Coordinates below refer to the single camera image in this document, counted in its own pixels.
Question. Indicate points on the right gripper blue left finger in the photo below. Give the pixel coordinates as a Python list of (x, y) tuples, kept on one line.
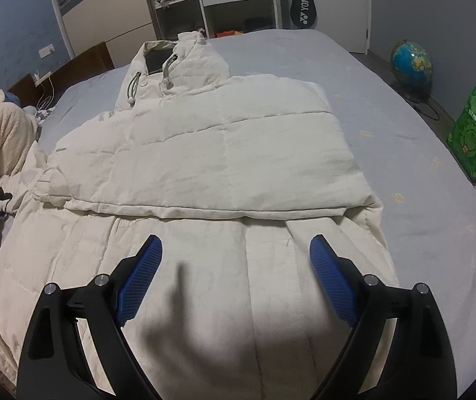
[(133, 276)]

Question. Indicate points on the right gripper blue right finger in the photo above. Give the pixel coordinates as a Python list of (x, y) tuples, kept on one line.
[(337, 288)]

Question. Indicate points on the cream puffer jacket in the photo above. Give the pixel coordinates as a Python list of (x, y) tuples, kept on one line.
[(194, 143)]

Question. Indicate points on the brown wooden headboard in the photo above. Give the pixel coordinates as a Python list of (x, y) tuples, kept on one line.
[(95, 61)]

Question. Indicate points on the blue desk globe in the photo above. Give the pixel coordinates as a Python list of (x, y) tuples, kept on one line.
[(411, 64)]

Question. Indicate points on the black Yonex racket bag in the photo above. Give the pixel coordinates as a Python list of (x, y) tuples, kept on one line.
[(303, 13)]

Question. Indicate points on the white wardrobe door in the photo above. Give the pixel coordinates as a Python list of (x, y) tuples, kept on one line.
[(347, 22)]

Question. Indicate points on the white wall socket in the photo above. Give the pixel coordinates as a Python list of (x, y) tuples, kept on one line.
[(46, 51)]

